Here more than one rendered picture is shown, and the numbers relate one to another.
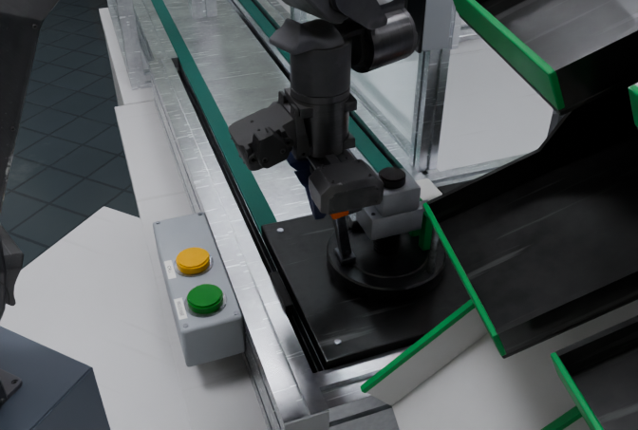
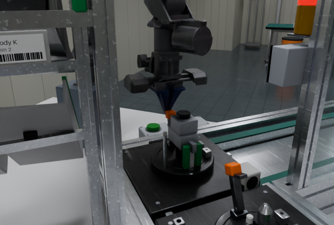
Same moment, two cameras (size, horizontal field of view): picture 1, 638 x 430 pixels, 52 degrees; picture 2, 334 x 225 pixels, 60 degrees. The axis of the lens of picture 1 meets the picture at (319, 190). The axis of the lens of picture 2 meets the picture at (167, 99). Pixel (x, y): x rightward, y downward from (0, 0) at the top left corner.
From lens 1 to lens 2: 0.85 m
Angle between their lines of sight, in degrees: 76
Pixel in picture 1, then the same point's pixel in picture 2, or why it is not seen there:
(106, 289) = not seen: hidden behind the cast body
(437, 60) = (303, 105)
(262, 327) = (139, 140)
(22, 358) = not seen: hidden behind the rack
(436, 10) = (277, 57)
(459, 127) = not seen: outside the picture
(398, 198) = (173, 121)
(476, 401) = (52, 149)
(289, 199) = (249, 153)
